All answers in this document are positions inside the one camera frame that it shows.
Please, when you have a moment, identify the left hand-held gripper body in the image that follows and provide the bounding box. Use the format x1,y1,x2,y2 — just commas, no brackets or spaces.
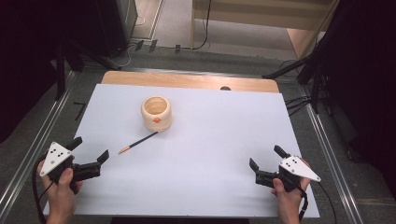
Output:
39,141,103,191

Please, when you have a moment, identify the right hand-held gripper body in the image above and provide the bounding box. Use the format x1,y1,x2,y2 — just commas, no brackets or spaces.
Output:
255,155,322,193

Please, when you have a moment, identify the person's right hand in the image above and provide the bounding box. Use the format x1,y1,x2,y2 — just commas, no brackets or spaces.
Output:
270,158,312,218

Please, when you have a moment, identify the person's left hand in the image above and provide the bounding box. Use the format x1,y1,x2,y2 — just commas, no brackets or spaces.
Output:
36,156,84,218

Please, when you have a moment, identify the dark pen with gold end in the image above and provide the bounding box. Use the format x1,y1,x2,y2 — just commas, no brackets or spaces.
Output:
118,131,160,155

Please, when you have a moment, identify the white table cover sheet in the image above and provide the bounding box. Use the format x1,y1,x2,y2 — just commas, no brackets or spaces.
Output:
43,83,321,218

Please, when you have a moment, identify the cream round pen holder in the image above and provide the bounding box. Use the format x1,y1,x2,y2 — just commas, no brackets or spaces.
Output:
140,95,173,133

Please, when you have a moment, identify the black metal stand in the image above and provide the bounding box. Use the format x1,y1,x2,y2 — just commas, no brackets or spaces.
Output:
262,0,356,115
54,40,122,102

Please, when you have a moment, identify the dark curtain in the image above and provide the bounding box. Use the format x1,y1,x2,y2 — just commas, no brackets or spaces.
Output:
0,0,122,145
311,0,396,200

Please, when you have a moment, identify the grey cabinet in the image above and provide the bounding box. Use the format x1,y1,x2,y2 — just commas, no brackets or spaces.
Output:
115,0,138,48

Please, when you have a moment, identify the light wooden shelf unit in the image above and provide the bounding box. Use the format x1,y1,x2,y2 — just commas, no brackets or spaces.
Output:
190,0,340,60

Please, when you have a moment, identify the metal floor rail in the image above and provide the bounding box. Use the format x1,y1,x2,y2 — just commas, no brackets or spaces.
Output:
300,85,365,224
0,70,78,216

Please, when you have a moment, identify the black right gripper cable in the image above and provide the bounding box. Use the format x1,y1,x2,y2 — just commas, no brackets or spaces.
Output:
298,184,309,223

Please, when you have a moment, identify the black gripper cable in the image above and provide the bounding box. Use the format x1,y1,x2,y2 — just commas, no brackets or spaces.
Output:
31,153,54,224
298,184,309,223

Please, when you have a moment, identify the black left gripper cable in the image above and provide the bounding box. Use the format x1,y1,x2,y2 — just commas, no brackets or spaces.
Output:
31,153,54,224

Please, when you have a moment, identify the thin black cable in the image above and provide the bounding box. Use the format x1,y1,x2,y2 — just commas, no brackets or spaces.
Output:
317,180,338,224

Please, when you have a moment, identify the bundle of black floor cables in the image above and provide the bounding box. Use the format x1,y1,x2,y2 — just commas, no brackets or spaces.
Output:
283,95,313,118

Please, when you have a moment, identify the white floor cable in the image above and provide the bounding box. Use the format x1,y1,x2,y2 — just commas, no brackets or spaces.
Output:
106,15,147,68

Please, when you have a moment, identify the black hanging cable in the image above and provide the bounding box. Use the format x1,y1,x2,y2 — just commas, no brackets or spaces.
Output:
169,0,213,51

